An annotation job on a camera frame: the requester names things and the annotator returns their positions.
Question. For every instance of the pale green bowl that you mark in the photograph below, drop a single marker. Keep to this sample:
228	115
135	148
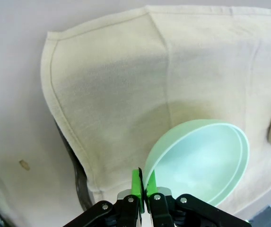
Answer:
196	165

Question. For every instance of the beige cloth mat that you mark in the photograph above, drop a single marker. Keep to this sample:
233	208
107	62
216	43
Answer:
114	82

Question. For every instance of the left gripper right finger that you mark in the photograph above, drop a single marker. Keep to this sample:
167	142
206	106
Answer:
163	210

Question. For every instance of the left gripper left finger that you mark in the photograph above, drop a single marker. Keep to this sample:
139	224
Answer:
125	212

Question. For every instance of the dark grey plastic tray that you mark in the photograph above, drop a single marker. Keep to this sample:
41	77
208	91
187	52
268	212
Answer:
79	186

